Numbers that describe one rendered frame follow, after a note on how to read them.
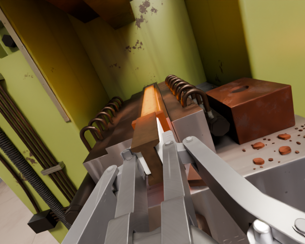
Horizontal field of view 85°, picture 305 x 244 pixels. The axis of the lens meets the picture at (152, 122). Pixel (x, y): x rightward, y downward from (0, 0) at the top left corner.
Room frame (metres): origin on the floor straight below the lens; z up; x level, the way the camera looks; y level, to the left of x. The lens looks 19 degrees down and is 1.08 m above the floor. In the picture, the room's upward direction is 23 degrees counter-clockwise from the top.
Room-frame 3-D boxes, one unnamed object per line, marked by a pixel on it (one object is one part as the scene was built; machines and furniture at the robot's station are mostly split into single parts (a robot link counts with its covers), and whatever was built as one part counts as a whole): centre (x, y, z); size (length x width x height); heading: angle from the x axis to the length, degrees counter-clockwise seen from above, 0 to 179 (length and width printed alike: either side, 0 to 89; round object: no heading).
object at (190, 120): (0.43, 0.00, 0.96); 0.42 x 0.20 x 0.09; 173
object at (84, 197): (0.38, 0.13, 0.93); 0.40 x 0.03 x 0.03; 173
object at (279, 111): (0.26, -0.16, 0.95); 0.12 x 0.09 x 0.07; 173
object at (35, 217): (0.40, 0.39, 0.80); 0.06 x 0.03 x 0.04; 83
